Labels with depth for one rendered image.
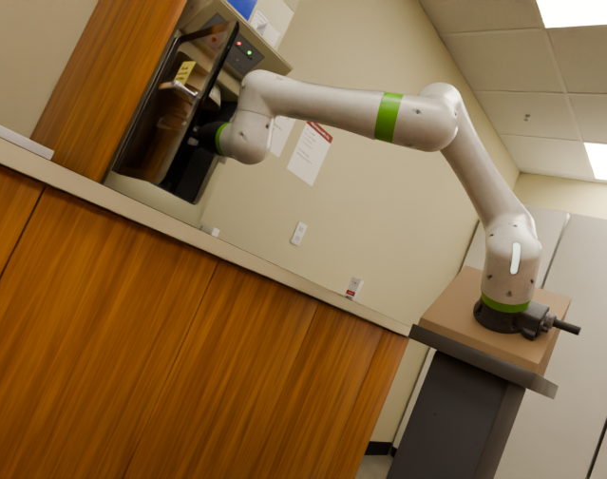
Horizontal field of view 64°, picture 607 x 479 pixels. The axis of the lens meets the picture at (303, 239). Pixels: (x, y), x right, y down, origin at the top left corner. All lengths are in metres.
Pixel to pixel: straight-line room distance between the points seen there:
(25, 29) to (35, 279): 0.90
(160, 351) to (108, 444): 0.24
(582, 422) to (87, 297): 3.19
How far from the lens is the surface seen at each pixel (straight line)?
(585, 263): 3.88
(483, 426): 1.33
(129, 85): 1.28
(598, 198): 4.53
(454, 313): 1.43
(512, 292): 1.33
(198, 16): 1.40
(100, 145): 1.25
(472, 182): 1.37
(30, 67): 1.73
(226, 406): 1.45
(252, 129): 1.22
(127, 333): 1.17
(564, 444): 3.73
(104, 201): 1.02
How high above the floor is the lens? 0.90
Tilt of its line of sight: 6 degrees up
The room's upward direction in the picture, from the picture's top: 23 degrees clockwise
